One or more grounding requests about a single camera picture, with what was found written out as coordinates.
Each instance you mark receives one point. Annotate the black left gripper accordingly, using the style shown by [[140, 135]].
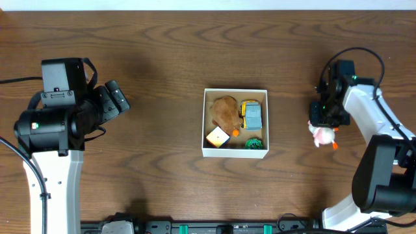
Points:
[[106, 103]]

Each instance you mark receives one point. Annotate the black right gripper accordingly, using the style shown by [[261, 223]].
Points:
[[316, 119]]

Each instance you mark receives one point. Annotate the pink duck toy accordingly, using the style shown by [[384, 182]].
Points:
[[323, 135]]

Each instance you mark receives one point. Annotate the yellow grey toy truck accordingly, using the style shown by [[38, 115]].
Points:
[[251, 115]]

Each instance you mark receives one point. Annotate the green round spinner toy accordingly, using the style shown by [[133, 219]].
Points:
[[254, 143]]

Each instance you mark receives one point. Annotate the brown plush toy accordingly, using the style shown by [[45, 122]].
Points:
[[225, 114]]

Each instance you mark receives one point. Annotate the colourful puzzle cube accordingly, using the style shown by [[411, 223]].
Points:
[[217, 137]]

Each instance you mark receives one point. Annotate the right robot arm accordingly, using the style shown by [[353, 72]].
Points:
[[384, 182]]

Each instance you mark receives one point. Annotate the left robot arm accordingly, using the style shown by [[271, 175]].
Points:
[[52, 134]]

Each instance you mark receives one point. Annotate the white cardboard box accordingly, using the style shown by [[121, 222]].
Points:
[[235, 146]]

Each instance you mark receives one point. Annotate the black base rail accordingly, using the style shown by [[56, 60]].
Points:
[[125, 223]]

